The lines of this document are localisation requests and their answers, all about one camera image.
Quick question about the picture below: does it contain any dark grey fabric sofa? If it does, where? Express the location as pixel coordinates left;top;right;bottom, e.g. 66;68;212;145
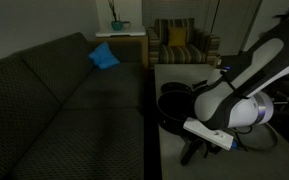
0;33;144;180

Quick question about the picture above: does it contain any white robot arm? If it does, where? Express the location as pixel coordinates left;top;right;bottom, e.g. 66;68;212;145
194;18;289;130

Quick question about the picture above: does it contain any large black cooking pot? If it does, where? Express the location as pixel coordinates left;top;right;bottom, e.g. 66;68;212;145
157;91;196;135

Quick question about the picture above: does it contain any glass pot lid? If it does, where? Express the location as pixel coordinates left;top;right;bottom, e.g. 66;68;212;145
233;124;278;152

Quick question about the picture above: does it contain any white coffee table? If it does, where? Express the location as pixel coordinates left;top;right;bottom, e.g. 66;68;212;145
154;64;289;180

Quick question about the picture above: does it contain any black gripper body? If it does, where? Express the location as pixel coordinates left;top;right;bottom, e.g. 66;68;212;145
204;141;222;158

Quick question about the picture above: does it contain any black frying pan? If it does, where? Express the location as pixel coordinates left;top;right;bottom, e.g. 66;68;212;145
161;82;192;93

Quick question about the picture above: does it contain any striped fabric armchair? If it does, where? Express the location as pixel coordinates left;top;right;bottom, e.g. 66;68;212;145
147;18;220;68

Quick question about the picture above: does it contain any yellow cushion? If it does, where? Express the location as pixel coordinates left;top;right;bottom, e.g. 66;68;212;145
168;27;187;46

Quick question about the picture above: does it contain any wooden side table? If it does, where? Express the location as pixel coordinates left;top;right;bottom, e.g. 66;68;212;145
95;26;148;69

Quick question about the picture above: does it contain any teal potted plant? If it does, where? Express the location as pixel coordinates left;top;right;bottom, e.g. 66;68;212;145
108;0;123;31

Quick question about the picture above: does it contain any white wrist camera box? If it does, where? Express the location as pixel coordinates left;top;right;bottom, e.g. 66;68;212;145
183;117;234;151

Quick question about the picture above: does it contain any blue throw pillow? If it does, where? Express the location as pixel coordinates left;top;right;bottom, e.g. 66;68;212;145
88;42;120;69

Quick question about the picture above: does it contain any small white bowl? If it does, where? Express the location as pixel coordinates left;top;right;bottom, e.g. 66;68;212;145
123;21;131;29

